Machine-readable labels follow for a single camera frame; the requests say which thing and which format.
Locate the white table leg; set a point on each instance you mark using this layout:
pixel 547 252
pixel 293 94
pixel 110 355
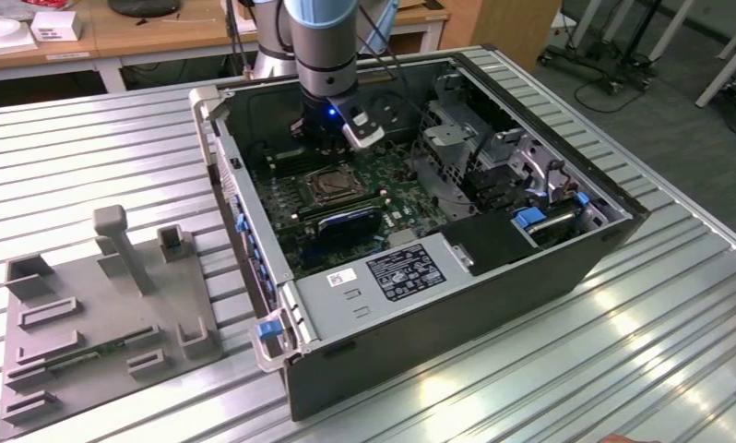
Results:
pixel 733 70
pixel 670 27

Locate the blue latch tab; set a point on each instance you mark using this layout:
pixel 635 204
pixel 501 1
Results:
pixel 267 331

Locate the black wheeled stand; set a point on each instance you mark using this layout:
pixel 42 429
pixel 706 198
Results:
pixel 634 37

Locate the wooden desk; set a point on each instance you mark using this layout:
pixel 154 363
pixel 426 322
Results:
pixel 159 32

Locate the CPU socket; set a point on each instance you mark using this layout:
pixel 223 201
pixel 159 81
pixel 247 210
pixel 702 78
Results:
pixel 334 201

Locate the silver cage bracket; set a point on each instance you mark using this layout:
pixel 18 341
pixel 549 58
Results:
pixel 449 136

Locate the silver chipset heatsink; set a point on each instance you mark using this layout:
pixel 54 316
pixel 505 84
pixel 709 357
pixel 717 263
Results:
pixel 402 236

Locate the black expansion card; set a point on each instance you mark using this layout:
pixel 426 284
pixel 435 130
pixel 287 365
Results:
pixel 350 228

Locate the blue plastic latch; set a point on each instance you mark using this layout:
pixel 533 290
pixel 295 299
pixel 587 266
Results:
pixel 529 218

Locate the red bag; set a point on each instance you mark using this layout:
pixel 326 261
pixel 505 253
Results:
pixel 49 3

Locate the small blue clip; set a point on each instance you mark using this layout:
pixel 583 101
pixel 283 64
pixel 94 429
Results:
pixel 582 199

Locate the grey parts rack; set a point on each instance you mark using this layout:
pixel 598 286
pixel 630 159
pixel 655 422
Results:
pixel 98 300

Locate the silver power supply unit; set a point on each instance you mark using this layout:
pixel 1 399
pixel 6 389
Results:
pixel 338 309

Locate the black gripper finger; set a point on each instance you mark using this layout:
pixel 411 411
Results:
pixel 303 129
pixel 338 144

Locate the green motherboard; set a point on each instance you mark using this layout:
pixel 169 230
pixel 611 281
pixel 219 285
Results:
pixel 405 184

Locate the black plastic duct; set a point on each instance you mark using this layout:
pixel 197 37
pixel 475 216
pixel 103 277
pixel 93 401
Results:
pixel 485 244

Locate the wooden cabinet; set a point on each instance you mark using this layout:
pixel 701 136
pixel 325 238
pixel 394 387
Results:
pixel 517 27

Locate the grey metal drive cage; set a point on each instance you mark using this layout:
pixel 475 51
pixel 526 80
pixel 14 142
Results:
pixel 449 113

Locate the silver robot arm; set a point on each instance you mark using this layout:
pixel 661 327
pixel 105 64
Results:
pixel 325 55

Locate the black round base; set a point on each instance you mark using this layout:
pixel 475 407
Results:
pixel 143 7

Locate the grey PC case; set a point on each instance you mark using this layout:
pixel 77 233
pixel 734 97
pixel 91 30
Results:
pixel 442 332

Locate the white cardboard box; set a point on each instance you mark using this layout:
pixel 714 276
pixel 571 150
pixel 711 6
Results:
pixel 58 27

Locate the silver CPU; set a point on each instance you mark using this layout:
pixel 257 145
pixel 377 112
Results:
pixel 334 187

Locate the blue slot clip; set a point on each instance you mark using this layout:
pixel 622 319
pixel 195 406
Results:
pixel 262 267
pixel 242 224

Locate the green RAM stick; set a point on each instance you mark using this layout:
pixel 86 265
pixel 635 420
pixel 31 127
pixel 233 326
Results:
pixel 85 356

